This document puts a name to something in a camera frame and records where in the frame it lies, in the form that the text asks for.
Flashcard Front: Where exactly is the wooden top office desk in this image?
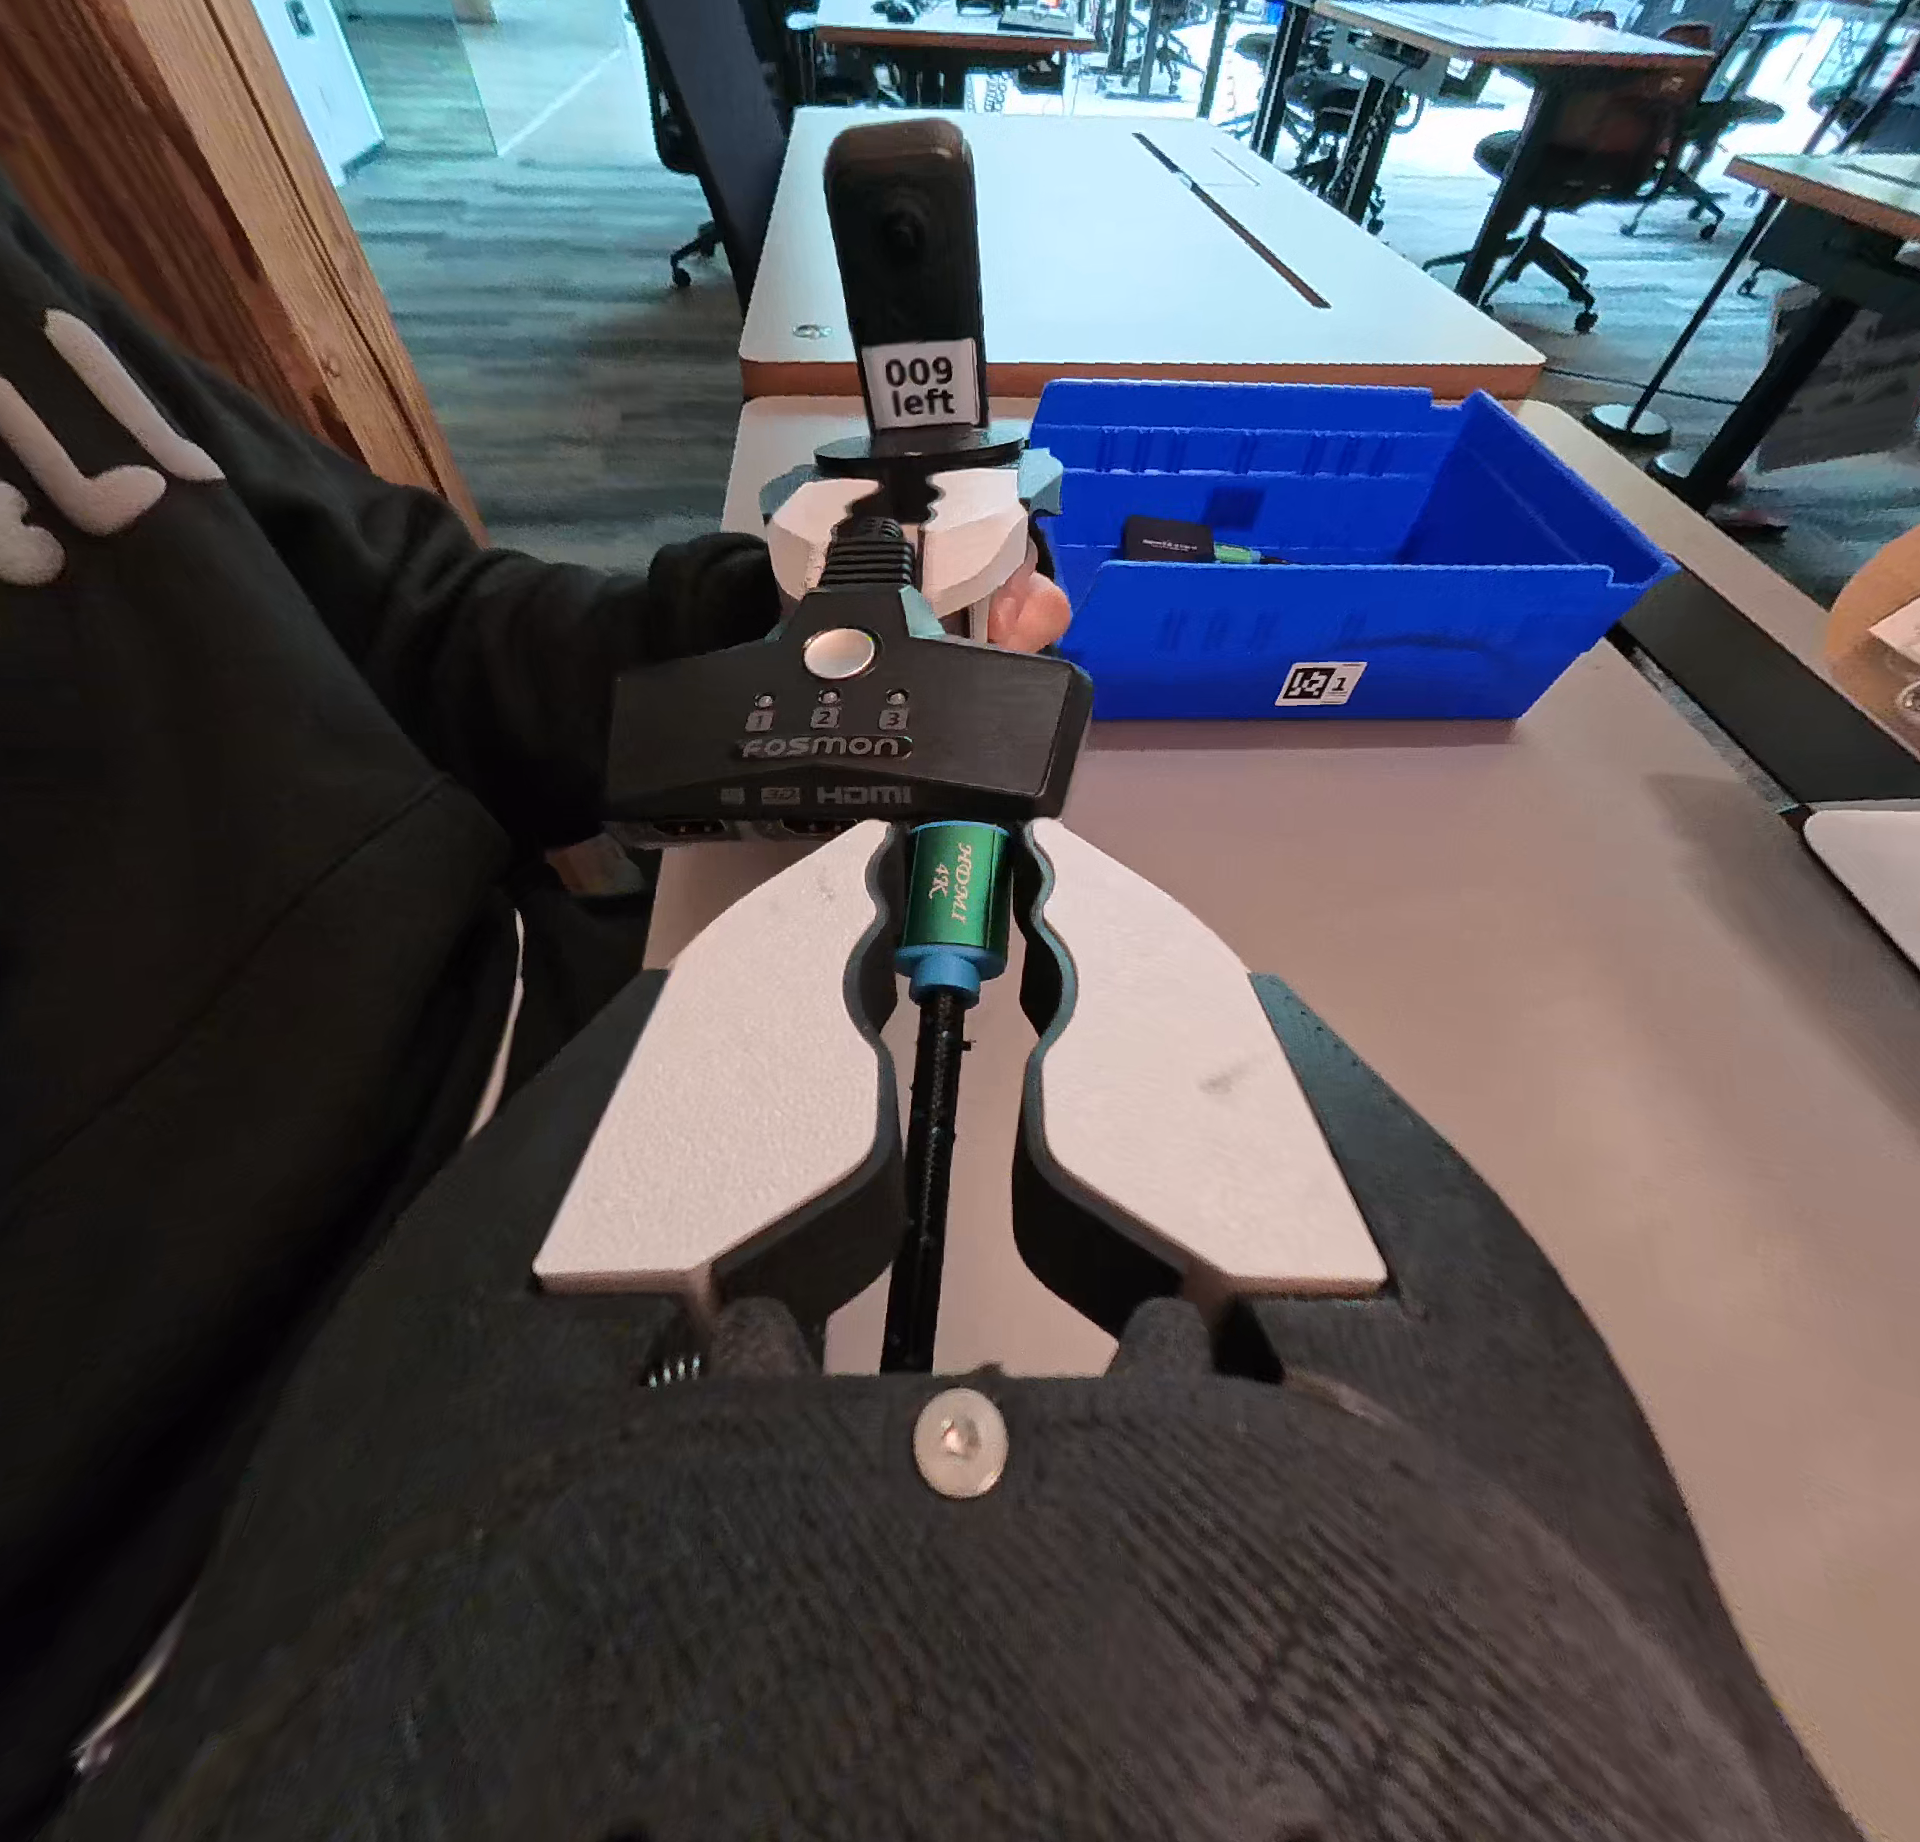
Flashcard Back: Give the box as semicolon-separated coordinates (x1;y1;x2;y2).
1591;155;1920;516
1313;0;1721;307
814;0;1112;113

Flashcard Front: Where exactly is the white table wood edge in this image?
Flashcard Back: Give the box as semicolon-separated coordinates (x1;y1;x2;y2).
738;109;1549;404

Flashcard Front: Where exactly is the person's left hand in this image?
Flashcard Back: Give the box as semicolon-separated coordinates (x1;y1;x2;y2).
982;566;1078;661

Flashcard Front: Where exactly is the blue plastic bin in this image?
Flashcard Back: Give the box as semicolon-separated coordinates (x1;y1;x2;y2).
1026;378;1682;723

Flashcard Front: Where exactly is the black braided cable green plug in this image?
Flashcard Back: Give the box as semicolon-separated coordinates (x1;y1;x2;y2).
876;818;1010;1377

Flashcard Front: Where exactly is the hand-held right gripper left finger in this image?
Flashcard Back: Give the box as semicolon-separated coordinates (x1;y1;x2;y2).
532;818;915;1343

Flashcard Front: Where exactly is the person's black hoodie torso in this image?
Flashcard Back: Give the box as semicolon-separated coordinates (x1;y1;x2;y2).
0;176;662;1842

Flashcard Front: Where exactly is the grey desk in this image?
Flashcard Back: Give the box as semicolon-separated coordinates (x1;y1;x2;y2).
645;399;1920;1842

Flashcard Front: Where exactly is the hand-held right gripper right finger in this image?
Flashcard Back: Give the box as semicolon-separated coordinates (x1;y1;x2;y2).
1008;818;1393;1347

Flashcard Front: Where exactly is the cardboard piece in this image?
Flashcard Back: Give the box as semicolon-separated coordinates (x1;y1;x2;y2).
1823;544;1920;765

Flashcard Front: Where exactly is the black video switch box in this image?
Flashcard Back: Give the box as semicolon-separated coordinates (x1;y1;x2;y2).
605;514;1094;847

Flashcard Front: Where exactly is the person's left forearm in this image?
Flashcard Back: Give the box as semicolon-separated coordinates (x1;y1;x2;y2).
435;528;787;858

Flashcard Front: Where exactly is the black office chair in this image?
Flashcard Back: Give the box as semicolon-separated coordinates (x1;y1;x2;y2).
605;0;821;313
1425;64;1614;337
1616;0;1821;242

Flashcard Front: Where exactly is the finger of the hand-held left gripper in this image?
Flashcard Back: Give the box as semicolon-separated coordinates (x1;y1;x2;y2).
904;454;1068;648
757;468;885;597

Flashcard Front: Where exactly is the white flat board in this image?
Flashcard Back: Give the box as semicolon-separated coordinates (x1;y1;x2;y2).
1804;807;1920;975

